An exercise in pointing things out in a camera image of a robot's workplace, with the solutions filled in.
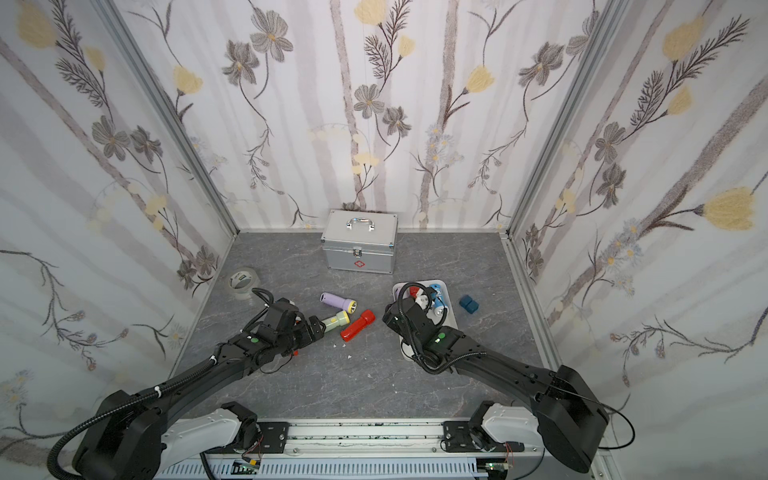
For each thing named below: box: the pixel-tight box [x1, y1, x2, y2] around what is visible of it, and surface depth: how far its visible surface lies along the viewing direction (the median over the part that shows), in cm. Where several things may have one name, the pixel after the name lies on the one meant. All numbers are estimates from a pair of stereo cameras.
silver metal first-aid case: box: [320, 209, 398, 275], surface depth 103 cm
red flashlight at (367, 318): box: [340, 309, 376, 342], surface depth 95 cm
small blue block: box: [459, 294, 479, 314], surface depth 100 cm
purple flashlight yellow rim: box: [320, 293, 357, 313], surface depth 100 cm
